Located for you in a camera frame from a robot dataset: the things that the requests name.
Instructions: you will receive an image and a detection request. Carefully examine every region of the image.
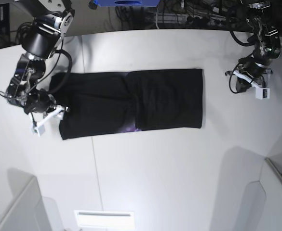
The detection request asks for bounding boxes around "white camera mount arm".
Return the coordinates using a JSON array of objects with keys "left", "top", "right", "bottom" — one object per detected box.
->
[
  {"left": 225, "top": 68, "right": 272, "bottom": 100},
  {"left": 29, "top": 105, "right": 70, "bottom": 137}
]

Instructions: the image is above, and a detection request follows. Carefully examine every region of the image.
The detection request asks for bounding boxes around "white partition panel right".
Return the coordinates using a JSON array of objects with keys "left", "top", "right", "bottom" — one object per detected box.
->
[{"left": 246, "top": 158, "right": 282, "bottom": 231}]

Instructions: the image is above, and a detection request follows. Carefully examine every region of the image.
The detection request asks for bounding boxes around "blue box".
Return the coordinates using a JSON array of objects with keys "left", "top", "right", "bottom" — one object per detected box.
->
[{"left": 94, "top": 0, "right": 160, "bottom": 7}]

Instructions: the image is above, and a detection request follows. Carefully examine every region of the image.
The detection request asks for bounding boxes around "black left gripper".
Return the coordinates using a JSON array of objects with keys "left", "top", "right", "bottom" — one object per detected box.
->
[{"left": 239, "top": 56, "right": 270, "bottom": 78}]

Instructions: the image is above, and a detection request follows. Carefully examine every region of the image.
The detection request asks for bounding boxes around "white partition panel left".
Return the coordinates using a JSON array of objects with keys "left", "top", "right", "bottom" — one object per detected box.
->
[{"left": 0, "top": 168, "right": 64, "bottom": 231}]

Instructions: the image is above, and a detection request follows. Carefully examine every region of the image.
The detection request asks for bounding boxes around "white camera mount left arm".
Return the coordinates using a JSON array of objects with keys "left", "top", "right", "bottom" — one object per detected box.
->
[{"left": 225, "top": 68, "right": 272, "bottom": 100}]

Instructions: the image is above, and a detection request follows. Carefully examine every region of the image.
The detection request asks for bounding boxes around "white partition panel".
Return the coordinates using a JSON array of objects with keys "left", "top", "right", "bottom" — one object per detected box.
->
[
  {"left": 0, "top": 168, "right": 64, "bottom": 231},
  {"left": 246, "top": 158, "right": 282, "bottom": 231}
]

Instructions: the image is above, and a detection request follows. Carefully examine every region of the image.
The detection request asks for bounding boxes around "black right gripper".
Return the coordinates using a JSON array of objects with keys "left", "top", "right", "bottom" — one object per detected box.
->
[{"left": 24, "top": 92, "right": 56, "bottom": 115}]

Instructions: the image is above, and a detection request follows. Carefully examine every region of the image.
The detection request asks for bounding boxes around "black T-shirt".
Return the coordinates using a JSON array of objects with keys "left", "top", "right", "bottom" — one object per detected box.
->
[{"left": 54, "top": 68, "right": 203, "bottom": 140}]

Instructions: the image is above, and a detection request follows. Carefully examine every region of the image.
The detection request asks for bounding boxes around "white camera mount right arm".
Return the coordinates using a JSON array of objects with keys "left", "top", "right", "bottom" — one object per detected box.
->
[{"left": 29, "top": 105, "right": 70, "bottom": 137}]

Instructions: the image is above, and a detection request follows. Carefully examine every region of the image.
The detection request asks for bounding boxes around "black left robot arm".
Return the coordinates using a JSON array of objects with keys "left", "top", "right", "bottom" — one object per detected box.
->
[{"left": 226, "top": 0, "right": 282, "bottom": 78}]

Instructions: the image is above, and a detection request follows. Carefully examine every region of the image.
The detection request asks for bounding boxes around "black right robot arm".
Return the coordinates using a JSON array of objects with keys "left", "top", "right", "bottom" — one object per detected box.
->
[{"left": 0, "top": 0, "right": 75, "bottom": 115}]

